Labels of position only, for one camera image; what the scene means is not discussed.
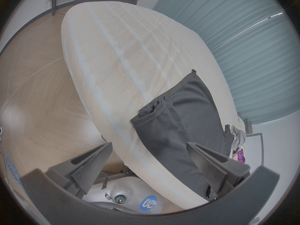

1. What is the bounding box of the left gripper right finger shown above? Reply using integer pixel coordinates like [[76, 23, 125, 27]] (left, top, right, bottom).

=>
[[187, 142, 251, 201]]

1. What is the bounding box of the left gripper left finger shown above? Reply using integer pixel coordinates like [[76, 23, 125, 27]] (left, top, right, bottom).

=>
[[46, 142, 113, 195]]

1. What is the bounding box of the black T-shirt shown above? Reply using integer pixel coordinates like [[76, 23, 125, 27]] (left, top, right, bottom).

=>
[[130, 69, 235, 201]]

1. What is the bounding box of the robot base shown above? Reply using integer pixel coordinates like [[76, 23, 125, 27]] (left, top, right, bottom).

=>
[[82, 176, 164, 214]]

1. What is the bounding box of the bed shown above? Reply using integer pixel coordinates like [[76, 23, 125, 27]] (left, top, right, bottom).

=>
[[60, 1, 265, 210]]

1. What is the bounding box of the grey garment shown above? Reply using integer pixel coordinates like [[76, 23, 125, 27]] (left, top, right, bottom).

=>
[[231, 125, 247, 149]]

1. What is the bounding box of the white printed pillow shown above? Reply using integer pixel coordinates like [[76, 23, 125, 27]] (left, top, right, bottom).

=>
[[237, 116, 246, 132]]

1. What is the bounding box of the blue-green curtain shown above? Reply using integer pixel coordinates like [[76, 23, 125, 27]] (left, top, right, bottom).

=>
[[210, 14, 299, 126], [152, 0, 285, 49]]

